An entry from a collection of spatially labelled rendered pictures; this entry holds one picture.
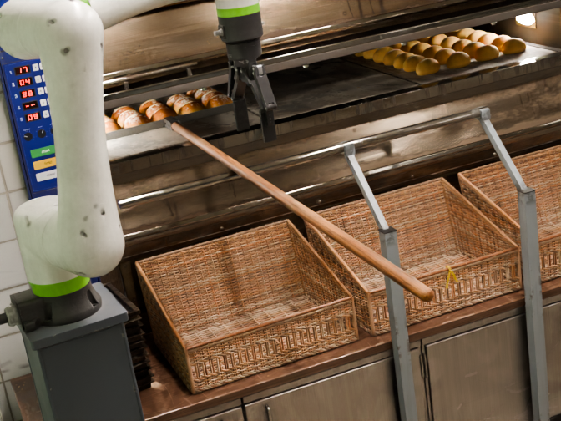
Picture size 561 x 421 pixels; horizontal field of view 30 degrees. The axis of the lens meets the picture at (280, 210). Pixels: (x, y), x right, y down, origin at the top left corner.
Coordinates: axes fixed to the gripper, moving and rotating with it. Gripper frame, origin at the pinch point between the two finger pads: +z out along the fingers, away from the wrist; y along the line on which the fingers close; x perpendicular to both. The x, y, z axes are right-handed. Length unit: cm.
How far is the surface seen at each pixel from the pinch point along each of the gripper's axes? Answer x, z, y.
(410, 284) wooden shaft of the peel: 11.4, 28.0, 39.5
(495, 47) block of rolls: 150, 24, -109
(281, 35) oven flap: 57, 0, -98
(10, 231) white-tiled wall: -39, 43, -110
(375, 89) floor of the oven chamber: 97, 29, -110
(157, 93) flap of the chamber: 9, 7, -90
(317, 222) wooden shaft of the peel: 14.9, 27.7, -5.4
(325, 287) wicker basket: 48, 77, -71
